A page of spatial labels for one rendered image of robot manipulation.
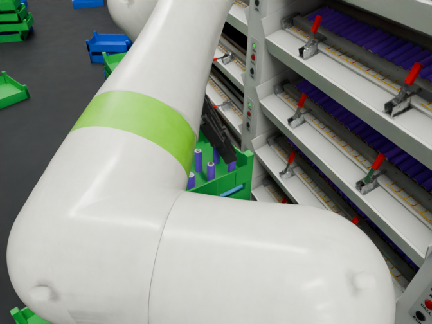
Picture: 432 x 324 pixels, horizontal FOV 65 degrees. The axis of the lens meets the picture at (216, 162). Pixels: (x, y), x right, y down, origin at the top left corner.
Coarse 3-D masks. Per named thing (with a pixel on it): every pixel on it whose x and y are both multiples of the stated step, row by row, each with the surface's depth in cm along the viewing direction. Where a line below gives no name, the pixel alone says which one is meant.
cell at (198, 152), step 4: (196, 148) 82; (196, 152) 81; (200, 152) 81; (196, 156) 82; (200, 156) 82; (196, 160) 83; (200, 160) 83; (196, 164) 83; (200, 164) 83; (196, 168) 84; (200, 168) 84
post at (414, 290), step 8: (424, 264) 61; (424, 272) 61; (416, 280) 64; (424, 280) 62; (408, 288) 66; (416, 288) 64; (424, 288) 62; (400, 296) 69; (408, 296) 67; (416, 296) 65; (400, 304) 69; (408, 304) 67; (400, 312) 70; (400, 320) 70; (408, 320) 68
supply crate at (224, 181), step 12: (204, 144) 94; (204, 156) 90; (240, 156) 84; (252, 156) 79; (192, 168) 86; (204, 168) 86; (216, 168) 86; (240, 168) 79; (252, 168) 81; (204, 180) 83; (216, 180) 76; (228, 180) 79; (240, 180) 81; (204, 192) 76; (216, 192) 79
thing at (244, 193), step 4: (244, 184) 84; (248, 184) 84; (244, 188) 84; (248, 188) 85; (236, 192) 91; (240, 192) 84; (244, 192) 85; (248, 192) 86; (228, 196) 83; (232, 196) 83; (236, 196) 84; (240, 196) 85; (244, 196) 86; (248, 196) 87; (248, 200) 88
